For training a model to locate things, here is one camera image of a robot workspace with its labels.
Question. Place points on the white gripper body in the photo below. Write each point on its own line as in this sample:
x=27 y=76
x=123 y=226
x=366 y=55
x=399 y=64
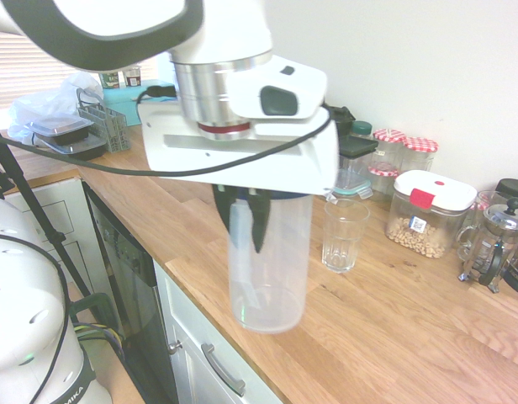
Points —
x=284 y=168

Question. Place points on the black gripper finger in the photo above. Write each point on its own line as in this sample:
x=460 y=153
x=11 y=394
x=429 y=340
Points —
x=260 y=219
x=222 y=202

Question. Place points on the clear pitcher with blue lid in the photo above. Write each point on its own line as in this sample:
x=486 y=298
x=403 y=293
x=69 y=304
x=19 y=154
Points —
x=280 y=273

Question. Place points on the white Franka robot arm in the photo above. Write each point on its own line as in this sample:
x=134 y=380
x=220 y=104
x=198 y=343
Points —
x=116 y=17

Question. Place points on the black shaker bottle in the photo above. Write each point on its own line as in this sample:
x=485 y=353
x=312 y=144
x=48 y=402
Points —
x=339 y=120

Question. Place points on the glass container with teal clips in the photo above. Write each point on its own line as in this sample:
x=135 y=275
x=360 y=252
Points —
x=355 y=192

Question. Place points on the square container with black lid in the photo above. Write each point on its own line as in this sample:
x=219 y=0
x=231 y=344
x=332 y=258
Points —
x=357 y=145

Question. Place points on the clear drinking glass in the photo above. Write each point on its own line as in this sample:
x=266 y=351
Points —
x=343 y=244

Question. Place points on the clear bottle with green lid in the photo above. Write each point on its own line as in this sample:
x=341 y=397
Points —
x=361 y=127

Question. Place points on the small jar red checkered lid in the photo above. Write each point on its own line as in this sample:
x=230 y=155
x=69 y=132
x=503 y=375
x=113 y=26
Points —
x=383 y=171

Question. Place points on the tall jar red checkered lid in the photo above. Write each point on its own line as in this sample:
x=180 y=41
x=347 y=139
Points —
x=421 y=144
x=389 y=135

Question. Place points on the steel dishwasher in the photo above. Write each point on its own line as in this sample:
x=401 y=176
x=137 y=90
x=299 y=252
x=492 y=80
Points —
x=124 y=261

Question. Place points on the white kitchen drawer cabinet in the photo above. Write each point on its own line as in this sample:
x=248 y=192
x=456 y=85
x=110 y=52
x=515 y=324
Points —
x=187 y=320

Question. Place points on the grey cutlery drainer basket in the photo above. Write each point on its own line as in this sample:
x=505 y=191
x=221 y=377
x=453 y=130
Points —
x=112 y=126

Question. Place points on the teal box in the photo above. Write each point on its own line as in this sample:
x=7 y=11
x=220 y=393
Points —
x=124 y=103

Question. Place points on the nut container with white lid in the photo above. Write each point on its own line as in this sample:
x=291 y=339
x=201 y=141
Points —
x=431 y=189

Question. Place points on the black food container clear lid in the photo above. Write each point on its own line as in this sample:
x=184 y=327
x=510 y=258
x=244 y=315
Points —
x=82 y=148
x=59 y=126

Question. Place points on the silver cabinet knob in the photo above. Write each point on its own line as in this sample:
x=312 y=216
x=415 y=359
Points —
x=175 y=347

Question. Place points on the yogurt cup brown label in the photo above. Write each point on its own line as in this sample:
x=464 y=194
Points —
x=133 y=77

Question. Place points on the green clamp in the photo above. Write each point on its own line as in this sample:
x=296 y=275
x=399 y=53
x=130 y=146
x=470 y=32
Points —
x=93 y=301

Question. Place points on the yogurt cup green label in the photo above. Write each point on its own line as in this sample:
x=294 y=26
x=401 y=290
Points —
x=108 y=81

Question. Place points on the white panelled cabinet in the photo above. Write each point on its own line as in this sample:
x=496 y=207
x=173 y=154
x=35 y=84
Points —
x=53 y=198

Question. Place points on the glass mug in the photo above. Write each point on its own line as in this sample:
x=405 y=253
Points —
x=486 y=200

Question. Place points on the white plastic bag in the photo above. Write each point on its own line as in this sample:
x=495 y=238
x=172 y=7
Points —
x=36 y=103

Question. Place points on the glass and chrome French press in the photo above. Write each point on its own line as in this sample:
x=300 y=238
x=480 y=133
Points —
x=507 y=235

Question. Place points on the window blinds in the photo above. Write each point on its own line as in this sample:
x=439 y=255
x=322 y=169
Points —
x=15 y=71

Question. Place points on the black camera tripod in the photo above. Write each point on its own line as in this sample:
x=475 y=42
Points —
x=36 y=198

